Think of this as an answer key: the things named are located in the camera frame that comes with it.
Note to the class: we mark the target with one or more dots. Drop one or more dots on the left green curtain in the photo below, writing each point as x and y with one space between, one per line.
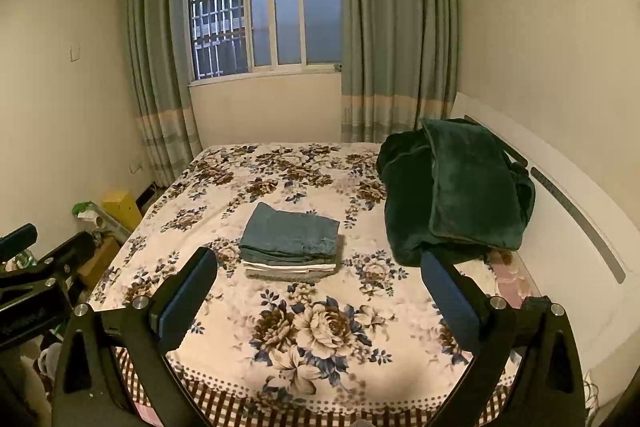
159 74

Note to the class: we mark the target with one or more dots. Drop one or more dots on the cardboard box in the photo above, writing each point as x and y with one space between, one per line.
90 273

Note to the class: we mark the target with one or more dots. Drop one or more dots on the green white clutter pile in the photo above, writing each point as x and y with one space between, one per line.
100 221

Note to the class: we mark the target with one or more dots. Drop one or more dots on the white bed headboard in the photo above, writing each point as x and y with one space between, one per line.
581 250

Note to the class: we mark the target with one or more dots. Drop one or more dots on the blue denim jeans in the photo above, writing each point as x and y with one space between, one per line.
276 237

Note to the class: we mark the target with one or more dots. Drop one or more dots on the yellow box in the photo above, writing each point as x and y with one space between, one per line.
121 206

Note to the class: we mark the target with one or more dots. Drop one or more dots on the folded light clothes stack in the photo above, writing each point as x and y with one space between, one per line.
306 272

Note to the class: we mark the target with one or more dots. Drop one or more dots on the dark green plush blanket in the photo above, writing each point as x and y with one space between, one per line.
452 190

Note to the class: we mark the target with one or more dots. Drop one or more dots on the wall switch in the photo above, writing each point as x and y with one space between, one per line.
74 53

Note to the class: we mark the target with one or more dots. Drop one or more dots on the floral bed blanket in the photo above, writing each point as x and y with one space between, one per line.
367 342

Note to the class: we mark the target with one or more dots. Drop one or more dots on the green curtain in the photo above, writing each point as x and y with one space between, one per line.
399 65
159 74

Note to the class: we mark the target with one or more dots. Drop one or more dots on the right green curtain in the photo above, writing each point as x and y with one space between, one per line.
399 65

